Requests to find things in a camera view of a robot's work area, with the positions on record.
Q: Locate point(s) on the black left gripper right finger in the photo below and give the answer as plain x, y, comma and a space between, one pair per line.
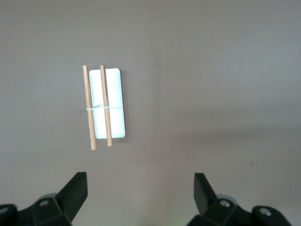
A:
204, 197

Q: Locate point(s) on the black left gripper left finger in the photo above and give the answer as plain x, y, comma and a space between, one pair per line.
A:
70, 197

